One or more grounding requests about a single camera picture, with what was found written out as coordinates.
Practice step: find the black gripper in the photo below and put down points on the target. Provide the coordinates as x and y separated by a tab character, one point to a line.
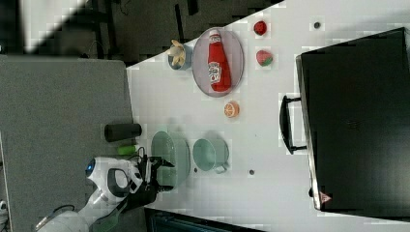
147	192

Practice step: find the green oval plastic strainer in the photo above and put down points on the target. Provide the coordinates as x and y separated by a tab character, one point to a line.
173	147

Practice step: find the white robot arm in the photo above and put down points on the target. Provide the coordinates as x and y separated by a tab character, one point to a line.
117	181

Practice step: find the green cylinder object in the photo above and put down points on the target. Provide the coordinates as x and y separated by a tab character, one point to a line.
126	150

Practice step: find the green plastic cup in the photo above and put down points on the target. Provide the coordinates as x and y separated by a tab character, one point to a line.
211	154

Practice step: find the black cylinder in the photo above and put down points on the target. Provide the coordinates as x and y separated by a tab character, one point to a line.
119	132

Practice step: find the orange slice toy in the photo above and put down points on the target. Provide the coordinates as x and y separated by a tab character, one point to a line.
231	109

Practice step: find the blue bowl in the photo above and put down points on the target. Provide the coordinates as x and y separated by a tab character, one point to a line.
187	62

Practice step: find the red ketchup bottle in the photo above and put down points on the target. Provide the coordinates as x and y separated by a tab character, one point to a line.
218	67

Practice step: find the peeled toy banana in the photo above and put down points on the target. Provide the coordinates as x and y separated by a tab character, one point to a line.
177	53

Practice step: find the grey round plate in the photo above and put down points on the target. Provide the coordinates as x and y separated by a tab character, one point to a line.
234	55

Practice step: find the pink toy strawberry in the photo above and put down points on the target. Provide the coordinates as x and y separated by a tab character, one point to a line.
264	58

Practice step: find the dark red toy strawberry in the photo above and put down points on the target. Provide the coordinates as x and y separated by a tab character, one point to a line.
260	28

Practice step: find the black toaster oven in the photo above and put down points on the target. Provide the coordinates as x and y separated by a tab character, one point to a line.
355	106

